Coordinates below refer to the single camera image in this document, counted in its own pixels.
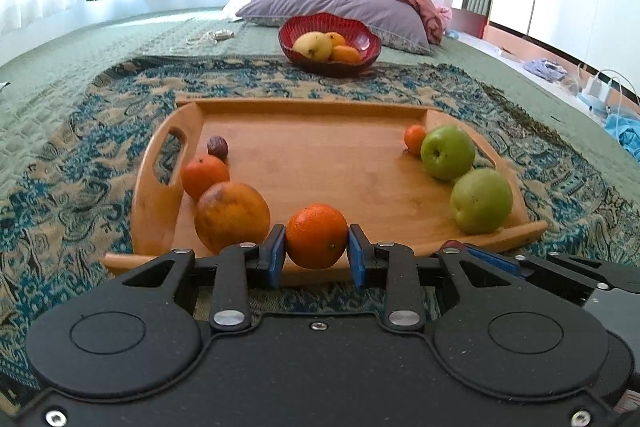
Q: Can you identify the wooden serving tray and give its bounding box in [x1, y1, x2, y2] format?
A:
[102, 92, 550, 275]

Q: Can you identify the red fruit bowl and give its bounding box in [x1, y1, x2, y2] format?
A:
[278, 13, 382, 78]

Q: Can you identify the orange fruit in bowl back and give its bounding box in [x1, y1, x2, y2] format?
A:
[326, 31, 346, 48]

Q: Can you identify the dark red date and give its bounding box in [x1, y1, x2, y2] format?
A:
[206, 135, 229, 162]

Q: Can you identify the green apple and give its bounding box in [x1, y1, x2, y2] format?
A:
[449, 168, 513, 235]
[420, 124, 475, 181]

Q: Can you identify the large orange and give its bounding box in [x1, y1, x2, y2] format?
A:
[194, 181, 271, 255]

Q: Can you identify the patterned blue beige throw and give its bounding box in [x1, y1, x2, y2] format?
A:
[1, 56, 639, 412]

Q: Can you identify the small tangerine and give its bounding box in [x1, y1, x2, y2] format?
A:
[180, 155, 230, 200]
[404, 124, 426, 157]
[285, 204, 348, 270]

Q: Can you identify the green quilted bedspread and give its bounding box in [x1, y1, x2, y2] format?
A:
[1, 11, 639, 202]

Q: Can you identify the blue clothes pile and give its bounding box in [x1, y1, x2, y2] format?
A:
[523, 58, 567, 82]

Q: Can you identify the yellow mango in bowl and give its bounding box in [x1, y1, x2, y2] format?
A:
[293, 31, 333, 63]

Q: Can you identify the white cord on bedspread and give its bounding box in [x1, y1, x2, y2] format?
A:
[169, 28, 237, 53]

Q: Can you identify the white charger with cable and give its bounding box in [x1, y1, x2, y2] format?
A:
[577, 68, 639, 120]

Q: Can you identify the orange fruit in bowl front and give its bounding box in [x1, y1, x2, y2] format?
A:
[330, 44, 362, 64]

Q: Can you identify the orange fruit in bowl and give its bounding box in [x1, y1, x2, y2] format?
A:
[330, 44, 362, 64]
[326, 31, 346, 48]

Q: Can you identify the purple pillow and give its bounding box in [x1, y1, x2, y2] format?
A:
[236, 0, 432, 55]

